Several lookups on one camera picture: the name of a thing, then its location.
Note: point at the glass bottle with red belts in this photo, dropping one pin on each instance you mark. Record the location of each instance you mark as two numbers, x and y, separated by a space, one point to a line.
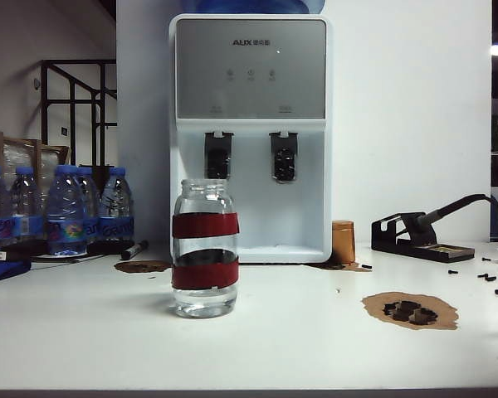
205 226

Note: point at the white AUX water dispenser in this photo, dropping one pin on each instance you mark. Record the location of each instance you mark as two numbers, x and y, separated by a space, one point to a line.
249 232

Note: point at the blue dispenser water jug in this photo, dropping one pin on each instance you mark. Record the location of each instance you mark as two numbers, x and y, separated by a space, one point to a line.
253 5

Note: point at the copper metal canister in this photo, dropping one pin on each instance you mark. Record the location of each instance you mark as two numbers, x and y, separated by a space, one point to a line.
343 242

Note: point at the black marker pen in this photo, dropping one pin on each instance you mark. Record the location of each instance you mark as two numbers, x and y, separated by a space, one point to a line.
135 250

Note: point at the black soldering iron stand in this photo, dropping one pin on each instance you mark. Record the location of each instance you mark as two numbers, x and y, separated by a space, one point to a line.
423 248

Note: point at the blue cloth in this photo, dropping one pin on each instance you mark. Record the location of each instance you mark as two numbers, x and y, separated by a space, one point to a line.
0 271

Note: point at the small wall sign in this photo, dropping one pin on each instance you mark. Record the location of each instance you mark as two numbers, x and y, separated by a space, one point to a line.
64 130

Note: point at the dark wall switch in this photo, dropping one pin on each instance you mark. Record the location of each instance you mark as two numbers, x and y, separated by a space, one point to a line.
36 83

